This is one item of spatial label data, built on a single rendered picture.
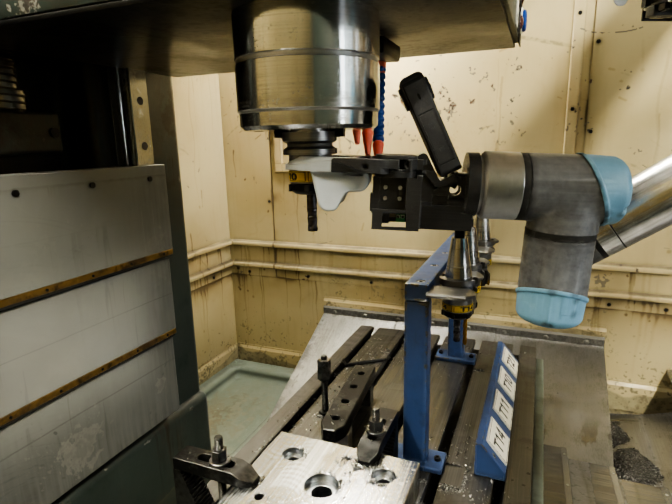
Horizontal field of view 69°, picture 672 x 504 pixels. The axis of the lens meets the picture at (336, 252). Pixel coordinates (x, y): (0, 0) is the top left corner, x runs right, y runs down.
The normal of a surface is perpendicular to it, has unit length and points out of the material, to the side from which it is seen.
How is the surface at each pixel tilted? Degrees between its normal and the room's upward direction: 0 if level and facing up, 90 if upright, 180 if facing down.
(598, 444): 24
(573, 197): 93
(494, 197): 105
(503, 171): 62
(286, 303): 90
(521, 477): 0
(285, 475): 0
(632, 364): 89
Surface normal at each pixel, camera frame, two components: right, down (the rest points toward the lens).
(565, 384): -0.17, -0.80
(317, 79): 0.14, 0.22
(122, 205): 0.93, 0.07
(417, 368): -0.38, 0.21
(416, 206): -0.12, 0.22
